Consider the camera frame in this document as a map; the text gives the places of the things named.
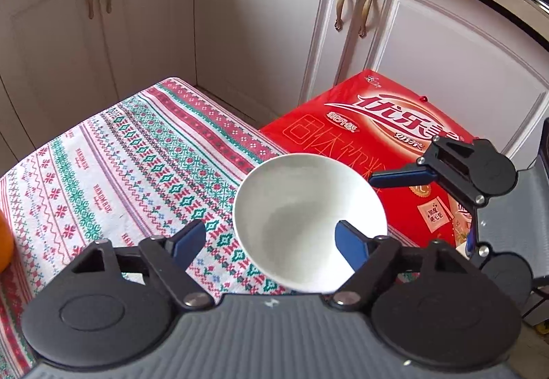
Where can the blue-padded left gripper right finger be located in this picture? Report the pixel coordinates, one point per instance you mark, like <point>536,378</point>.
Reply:
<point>374,264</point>

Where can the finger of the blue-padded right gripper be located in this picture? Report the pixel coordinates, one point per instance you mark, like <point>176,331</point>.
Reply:
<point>410,175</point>

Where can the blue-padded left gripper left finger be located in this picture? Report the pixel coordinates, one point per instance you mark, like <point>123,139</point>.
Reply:
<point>167,260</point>

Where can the white bowl pink flowers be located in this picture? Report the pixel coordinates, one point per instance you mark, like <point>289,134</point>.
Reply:
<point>285,215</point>

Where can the white kitchen cabinets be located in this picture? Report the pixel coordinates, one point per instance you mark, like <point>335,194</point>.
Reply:
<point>483,62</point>

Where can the red drink carton box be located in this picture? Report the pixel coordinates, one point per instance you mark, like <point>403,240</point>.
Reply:
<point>372,124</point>

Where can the patterned red green tablecloth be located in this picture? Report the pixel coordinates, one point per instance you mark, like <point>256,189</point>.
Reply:
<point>146,166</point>

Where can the bumpy orange without leaf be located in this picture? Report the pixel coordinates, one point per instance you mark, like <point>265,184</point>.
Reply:
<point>7,244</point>

